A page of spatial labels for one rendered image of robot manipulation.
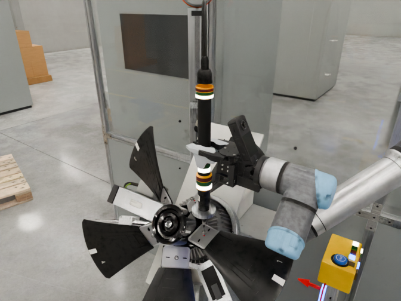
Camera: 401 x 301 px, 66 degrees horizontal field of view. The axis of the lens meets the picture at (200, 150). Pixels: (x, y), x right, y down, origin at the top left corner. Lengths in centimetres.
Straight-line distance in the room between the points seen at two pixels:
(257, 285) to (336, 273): 33
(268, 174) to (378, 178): 27
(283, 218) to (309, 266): 118
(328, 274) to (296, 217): 51
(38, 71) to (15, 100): 251
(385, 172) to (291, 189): 25
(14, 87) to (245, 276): 608
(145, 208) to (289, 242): 68
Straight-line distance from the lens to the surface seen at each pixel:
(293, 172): 68
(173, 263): 100
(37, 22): 1436
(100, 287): 249
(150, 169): 107
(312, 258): 178
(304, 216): 66
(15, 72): 660
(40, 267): 278
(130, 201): 125
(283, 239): 65
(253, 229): 151
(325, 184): 67
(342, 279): 114
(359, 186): 81
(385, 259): 168
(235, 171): 74
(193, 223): 96
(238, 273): 89
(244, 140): 71
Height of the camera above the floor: 182
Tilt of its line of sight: 26 degrees down
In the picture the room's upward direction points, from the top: straight up
